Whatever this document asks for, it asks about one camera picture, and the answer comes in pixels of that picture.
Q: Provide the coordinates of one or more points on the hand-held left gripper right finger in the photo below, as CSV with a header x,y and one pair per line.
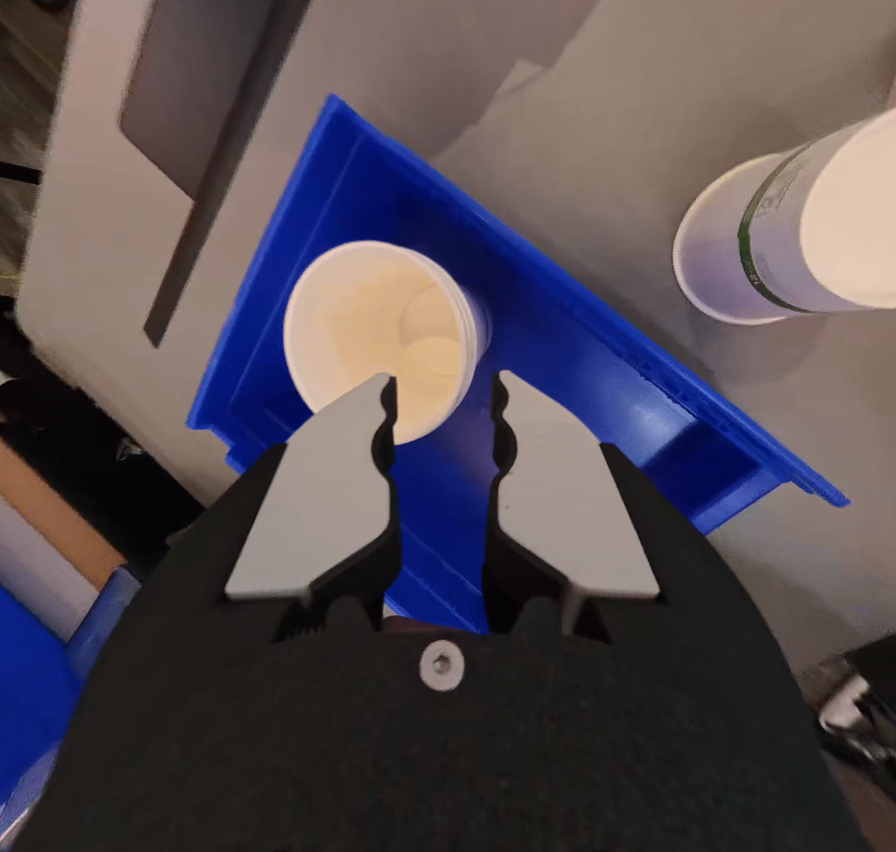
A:
x,y
567,516

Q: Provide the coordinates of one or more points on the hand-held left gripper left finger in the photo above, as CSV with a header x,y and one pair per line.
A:
x,y
322,509

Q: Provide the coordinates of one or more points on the blue plastic bin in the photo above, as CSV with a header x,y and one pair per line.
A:
x,y
560,348

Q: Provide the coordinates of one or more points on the cardboard box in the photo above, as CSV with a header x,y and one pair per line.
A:
x,y
49,509

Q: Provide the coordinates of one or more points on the blue container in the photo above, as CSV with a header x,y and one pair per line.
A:
x,y
28,670

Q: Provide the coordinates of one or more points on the dark metal object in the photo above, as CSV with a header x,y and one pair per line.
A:
x,y
861,719

